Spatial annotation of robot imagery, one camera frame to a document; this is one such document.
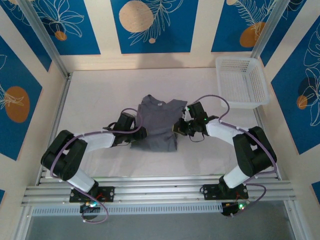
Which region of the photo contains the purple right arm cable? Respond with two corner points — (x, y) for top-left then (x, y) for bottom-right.
(192, 94), (278, 218)

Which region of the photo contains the white plastic mesh basket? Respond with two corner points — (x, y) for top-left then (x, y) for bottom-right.
(215, 56), (271, 109)

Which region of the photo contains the grey t-shirt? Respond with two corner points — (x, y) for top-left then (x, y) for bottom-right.
(129, 94), (188, 153)

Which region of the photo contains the aluminium frame leg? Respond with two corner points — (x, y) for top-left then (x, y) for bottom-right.
(12, 206), (35, 240)
(283, 199), (310, 240)

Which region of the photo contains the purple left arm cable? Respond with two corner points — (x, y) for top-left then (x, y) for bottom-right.
(49, 107), (143, 224)

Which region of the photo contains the black controller board with LEDs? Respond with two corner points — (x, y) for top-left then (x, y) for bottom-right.
(79, 201), (101, 221)
(221, 199), (251, 218)

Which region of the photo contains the aluminium frame post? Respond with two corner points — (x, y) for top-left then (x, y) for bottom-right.
(250, 0), (292, 60)
(18, 0), (70, 79)

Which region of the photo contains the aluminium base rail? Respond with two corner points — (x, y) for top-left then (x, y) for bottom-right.
(21, 174), (297, 208)

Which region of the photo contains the grey slotted cable duct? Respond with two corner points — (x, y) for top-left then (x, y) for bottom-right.
(31, 202), (224, 216)

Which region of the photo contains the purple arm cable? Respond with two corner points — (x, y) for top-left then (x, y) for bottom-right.
(192, 94), (278, 218)
(49, 107), (143, 224)

